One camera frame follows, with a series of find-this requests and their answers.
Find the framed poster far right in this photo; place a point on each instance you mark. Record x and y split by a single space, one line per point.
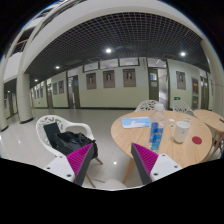
181 82

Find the white round pillar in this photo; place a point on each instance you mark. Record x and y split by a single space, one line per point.
23 98

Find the red round coaster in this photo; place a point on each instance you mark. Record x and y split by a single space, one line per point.
196 140

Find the framed portrait poster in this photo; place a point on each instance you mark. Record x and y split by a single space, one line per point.
109 79
129 78
91 81

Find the clear plastic water bottle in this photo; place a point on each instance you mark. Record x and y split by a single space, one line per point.
158 121

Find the white chair right back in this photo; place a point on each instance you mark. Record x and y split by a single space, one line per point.
181 106

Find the open doorway door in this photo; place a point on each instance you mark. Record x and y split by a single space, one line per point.
153 84

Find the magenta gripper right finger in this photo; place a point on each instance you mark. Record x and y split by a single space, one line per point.
152 166

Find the framed portrait poster right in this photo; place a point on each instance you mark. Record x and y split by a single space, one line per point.
129 78

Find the framed portrait poster left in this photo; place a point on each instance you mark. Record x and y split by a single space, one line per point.
91 81

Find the white plastic chair near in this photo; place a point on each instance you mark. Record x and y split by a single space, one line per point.
50 125

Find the white chair behind table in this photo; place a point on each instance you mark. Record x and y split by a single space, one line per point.
146 105

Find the black backpack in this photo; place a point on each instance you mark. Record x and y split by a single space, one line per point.
68 142

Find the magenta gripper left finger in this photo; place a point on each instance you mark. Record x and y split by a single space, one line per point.
72 167

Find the blue and white booklet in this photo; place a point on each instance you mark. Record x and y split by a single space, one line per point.
135 122

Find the framed portrait poster middle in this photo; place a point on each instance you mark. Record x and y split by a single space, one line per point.
109 79

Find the white paper cup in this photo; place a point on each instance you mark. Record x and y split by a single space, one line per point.
181 131

